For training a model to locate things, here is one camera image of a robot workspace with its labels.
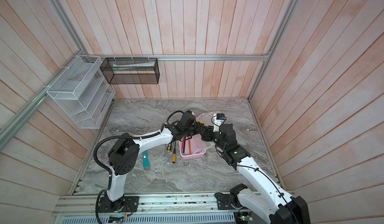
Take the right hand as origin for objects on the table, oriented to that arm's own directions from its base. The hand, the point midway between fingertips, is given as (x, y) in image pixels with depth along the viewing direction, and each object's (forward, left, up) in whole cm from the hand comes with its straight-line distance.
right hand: (203, 126), depth 78 cm
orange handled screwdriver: (-8, +17, -20) cm, 27 cm away
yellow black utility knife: (+10, 0, -11) cm, 15 cm away
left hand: (+4, -1, -10) cm, 11 cm away
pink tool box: (-3, +2, -18) cm, 19 cm away
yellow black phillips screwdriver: (-3, +20, -19) cm, 28 cm away
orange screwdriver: (-1, +8, -21) cm, 22 cm away
